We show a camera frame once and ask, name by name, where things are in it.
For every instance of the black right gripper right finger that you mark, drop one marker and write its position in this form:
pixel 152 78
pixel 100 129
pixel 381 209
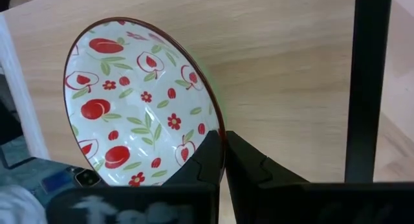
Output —
pixel 246 165

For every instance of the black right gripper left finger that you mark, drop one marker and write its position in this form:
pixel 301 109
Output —
pixel 207 159

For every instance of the white bowl red fruit pattern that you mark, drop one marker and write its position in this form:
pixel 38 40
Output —
pixel 136 104

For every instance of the white cloth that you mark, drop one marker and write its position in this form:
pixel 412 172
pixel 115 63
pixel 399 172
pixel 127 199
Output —
pixel 17 204

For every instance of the wooden shelf black metal frame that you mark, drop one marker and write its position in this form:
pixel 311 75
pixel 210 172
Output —
pixel 367 88

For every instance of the white frame post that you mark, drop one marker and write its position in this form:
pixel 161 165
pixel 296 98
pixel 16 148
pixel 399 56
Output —
pixel 19 88

